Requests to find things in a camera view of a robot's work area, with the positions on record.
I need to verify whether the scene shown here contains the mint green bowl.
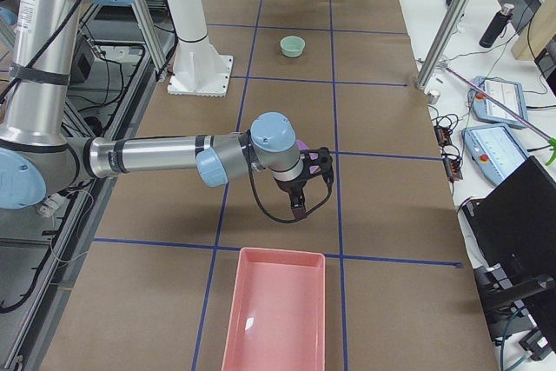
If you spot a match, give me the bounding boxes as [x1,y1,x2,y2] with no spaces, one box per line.
[280,36,306,58]

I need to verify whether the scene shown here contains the blue teach pendant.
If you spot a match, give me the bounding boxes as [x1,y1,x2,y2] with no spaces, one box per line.
[462,123,529,186]
[468,76,528,129]

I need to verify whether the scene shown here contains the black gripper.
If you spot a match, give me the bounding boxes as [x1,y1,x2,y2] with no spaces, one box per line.
[275,179,308,219]

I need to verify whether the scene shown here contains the near blue teach pendant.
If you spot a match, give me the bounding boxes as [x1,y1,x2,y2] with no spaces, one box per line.
[462,123,529,186]

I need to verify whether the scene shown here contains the black monitor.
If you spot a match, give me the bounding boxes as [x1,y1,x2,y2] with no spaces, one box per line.
[463,156,555,348]

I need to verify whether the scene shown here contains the purple microfiber cloth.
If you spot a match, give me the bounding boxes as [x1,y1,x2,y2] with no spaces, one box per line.
[296,139,310,158]

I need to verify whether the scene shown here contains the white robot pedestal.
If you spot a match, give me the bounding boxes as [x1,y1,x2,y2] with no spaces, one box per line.
[168,0,233,97]

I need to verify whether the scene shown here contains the black water bottle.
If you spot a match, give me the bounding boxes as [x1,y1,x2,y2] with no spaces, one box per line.
[479,3,514,49]

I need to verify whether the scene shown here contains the far blue teach pendant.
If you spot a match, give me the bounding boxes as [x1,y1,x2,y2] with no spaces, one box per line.
[468,76,528,129]

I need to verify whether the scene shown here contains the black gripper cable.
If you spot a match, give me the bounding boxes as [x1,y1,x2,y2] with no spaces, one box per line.
[242,136,334,224]

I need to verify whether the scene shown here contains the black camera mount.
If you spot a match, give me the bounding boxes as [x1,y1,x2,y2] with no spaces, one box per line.
[300,147,334,189]

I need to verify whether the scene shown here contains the pink plastic bin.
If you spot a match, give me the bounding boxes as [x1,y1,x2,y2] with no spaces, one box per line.
[222,248,326,370]

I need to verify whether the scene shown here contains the small silver cylinder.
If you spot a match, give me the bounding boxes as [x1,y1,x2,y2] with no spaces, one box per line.
[427,89,440,105]

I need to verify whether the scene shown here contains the reacher grabber tool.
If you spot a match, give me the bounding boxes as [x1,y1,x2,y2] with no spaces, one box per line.
[439,64,556,167]

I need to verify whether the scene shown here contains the aluminium frame post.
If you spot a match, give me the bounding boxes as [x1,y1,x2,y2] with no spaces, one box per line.
[415,0,470,90]

